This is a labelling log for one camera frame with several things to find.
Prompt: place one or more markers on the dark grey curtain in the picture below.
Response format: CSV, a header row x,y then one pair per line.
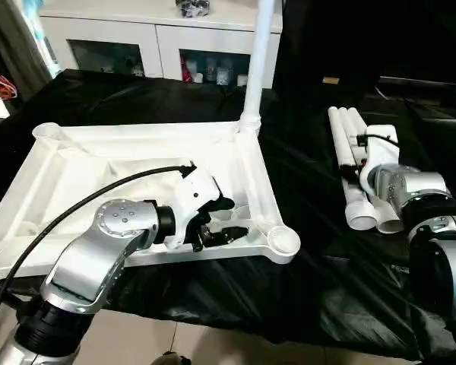
x,y
11,45

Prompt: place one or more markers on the white plastic table top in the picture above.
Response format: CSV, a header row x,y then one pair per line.
x,y
137,140

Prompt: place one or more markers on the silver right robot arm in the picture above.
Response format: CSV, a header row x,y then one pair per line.
x,y
422,182

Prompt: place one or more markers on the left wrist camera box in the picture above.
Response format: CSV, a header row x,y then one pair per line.
x,y
194,194

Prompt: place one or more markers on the black mat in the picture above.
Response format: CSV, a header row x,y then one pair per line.
x,y
99,99

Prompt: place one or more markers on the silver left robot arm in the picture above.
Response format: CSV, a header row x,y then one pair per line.
x,y
110,235

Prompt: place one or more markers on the black case with brass label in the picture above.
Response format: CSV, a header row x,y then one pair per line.
x,y
330,80

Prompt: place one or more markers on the white cabinet with glass doors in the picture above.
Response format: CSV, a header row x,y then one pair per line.
x,y
156,34

